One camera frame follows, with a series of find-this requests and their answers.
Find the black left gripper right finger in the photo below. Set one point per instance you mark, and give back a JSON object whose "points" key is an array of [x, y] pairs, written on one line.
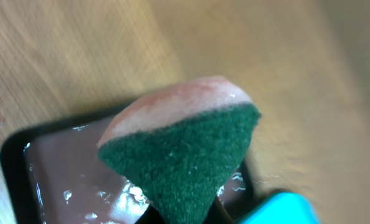
{"points": [[217, 213]]}

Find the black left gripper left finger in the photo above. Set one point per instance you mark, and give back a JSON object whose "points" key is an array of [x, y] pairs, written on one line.
{"points": [[150, 216]]}

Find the green pink sponge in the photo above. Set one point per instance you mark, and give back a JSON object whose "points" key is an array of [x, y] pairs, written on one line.
{"points": [[180, 144]]}

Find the blue plastic tray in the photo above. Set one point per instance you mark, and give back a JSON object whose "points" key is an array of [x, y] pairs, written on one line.
{"points": [[282, 208]]}

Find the black water tray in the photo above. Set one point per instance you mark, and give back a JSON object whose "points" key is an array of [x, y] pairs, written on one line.
{"points": [[54, 175]]}

